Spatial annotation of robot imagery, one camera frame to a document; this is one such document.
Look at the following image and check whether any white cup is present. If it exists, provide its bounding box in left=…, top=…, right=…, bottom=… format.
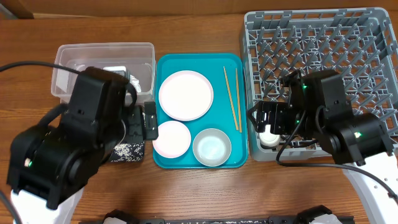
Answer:
left=259, top=132, right=280, bottom=149

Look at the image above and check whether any small pink plate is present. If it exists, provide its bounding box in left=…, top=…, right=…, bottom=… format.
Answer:
left=153, top=121, right=192, bottom=159

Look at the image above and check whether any wooden chopstick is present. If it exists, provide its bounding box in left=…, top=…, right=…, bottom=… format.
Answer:
left=235, top=68, right=242, bottom=133
left=223, top=67, right=239, bottom=131

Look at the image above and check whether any large white plate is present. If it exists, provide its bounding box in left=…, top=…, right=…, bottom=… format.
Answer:
left=159, top=70, right=214, bottom=121

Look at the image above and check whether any grey bowl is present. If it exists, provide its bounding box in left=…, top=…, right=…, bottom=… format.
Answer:
left=192, top=128, right=232, bottom=167

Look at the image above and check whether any white napkin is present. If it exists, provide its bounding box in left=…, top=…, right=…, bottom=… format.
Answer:
left=129, top=75, right=142, bottom=93

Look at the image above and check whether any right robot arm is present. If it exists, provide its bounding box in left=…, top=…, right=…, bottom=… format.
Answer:
left=248, top=70, right=397, bottom=223

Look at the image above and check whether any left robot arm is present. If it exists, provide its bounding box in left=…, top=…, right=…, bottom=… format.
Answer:
left=2, top=67, right=158, bottom=223

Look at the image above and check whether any grey dishwasher rack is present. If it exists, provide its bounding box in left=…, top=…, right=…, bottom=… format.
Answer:
left=241, top=7, right=397, bottom=144

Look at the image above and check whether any black tray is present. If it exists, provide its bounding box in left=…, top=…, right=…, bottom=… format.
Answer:
left=108, top=106, right=146, bottom=162

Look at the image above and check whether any clear plastic bin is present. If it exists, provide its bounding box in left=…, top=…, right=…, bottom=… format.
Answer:
left=55, top=42, right=156, bottom=105

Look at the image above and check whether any teal serving tray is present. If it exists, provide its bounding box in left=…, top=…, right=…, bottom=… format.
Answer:
left=153, top=54, right=248, bottom=169

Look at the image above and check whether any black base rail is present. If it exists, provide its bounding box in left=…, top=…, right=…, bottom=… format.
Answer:
left=77, top=215, right=355, bottom=224

